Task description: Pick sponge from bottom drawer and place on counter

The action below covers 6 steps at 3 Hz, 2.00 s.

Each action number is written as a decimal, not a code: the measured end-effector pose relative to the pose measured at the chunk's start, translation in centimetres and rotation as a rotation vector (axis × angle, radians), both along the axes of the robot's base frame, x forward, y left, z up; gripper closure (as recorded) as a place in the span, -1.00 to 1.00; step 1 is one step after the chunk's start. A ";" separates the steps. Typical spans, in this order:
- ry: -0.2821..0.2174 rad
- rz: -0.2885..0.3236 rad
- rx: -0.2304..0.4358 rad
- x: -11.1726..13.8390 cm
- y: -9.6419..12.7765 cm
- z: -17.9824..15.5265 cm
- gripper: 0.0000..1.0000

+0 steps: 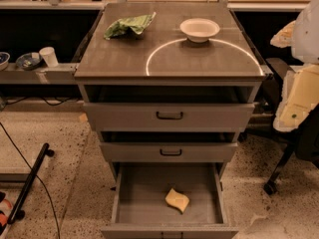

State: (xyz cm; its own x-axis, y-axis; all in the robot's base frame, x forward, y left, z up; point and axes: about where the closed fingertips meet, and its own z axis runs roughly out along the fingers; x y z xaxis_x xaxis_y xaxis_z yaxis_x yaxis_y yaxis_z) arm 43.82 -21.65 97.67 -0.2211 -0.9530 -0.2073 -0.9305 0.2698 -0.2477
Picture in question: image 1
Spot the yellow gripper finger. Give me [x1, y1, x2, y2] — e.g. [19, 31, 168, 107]
[270, 21, 295, 48]

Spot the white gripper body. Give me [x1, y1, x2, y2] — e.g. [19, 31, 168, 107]
[273, 65, 319, 132]

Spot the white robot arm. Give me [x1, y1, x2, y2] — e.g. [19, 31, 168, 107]
[270, 0, 319, 132]

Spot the grey drawer cabinet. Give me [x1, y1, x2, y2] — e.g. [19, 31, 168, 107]
[73, 1, 267, 239]

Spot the top grey drawer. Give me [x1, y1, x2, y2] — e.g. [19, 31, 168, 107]
[84, 86, 254, 132]

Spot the grey drawer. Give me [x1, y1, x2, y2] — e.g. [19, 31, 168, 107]
[102, 163, 237, 239]
[101, 131, 237, 162]
[84, 86, 254, 132]

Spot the middle grey drawer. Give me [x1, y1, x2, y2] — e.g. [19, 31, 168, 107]
[101, 131, 237, 162]

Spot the bottom grey drawer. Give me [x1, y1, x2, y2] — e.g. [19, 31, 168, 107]
[102, 163, 237, 239]

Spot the black office chair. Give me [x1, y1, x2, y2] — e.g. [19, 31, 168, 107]
[245, 58, 319, 195]

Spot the white bowl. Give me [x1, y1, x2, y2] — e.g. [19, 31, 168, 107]
[179, 18, 220, 43]

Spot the green crumpled bag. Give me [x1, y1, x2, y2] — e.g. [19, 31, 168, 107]
[104, 12, 157, 40]

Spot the grey side shelf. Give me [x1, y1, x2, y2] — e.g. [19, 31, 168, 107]
[0, 63, 78, 85]

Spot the white paper cup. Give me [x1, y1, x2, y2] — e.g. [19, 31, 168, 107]
[39, 47, 59, 68]

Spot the blue patterned bowl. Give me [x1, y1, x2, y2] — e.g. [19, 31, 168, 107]
[16, 52, 43, 71]

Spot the blue bowl at edge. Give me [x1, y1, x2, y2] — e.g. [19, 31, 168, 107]
[0, 52, 10, 71]

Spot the black bar stand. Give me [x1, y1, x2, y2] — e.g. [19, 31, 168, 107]
[8, 143, 54, 224]

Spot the black floor cable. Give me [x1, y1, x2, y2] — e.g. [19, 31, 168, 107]
[0, 121, 62, 239]

